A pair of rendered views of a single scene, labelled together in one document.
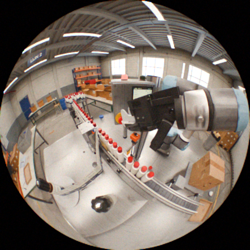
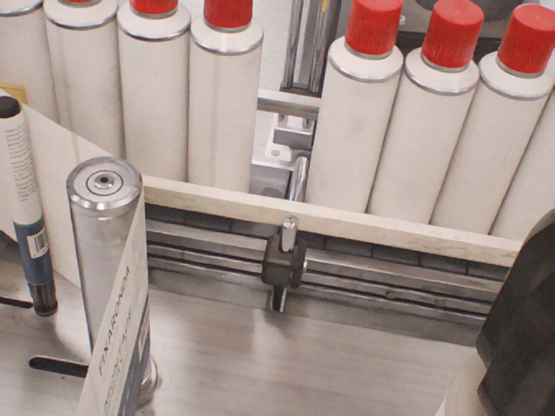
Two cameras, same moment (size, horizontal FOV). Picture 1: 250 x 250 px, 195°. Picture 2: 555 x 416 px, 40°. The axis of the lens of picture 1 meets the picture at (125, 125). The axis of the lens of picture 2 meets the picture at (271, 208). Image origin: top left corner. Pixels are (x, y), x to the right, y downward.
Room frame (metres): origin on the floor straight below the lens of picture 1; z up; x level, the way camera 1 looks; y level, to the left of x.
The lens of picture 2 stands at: (-0.12, 0.30, 1.34)
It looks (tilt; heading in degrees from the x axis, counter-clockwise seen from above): 46 degrees down; 319
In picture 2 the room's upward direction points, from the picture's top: 7 degrees clockwise
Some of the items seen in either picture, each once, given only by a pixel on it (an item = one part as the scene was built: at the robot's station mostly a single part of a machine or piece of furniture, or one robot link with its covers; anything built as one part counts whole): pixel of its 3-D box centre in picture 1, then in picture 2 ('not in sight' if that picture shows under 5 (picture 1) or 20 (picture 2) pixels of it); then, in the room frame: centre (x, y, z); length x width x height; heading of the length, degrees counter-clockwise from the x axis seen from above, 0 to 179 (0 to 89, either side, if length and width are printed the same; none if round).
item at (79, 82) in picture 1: (88, 78); not in sight; (7.11, 3.48, 1.26); 2.78 x 0.61 x 2.51; 143
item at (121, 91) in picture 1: (131, 101); not in sight; (0.31, -0.03, 1.38); 0.17 x 0.10 x 0.19; 100
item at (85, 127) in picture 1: (85, 126); not in sight; (0.41, 0.32, 1.14); 0.14 x 0.11 x 0.01; 45
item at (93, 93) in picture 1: (95, 90); not in sight; (2.53, 1.04, 0.97); 0.45 x 0.38 x 0.37; 146
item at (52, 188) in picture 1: (52, 188); not in sight; (-0.13, 0.50, 1.04); 0.09 x 0.09 x 0.29
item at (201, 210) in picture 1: (202, 211); not in sight; (-0.53, -0.75, 0.85); 0.30 x 0.26 x 0.04; 45
